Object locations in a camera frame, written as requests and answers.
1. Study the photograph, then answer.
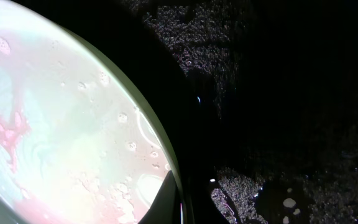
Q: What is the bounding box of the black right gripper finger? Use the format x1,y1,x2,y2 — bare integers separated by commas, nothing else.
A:
139,171,183,224

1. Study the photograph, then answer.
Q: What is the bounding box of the mint green plate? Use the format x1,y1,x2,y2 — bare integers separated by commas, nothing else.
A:
0,1,181,223

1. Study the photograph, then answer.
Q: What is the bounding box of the round black tray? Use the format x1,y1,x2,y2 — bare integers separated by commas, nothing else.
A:
22,1,358,223

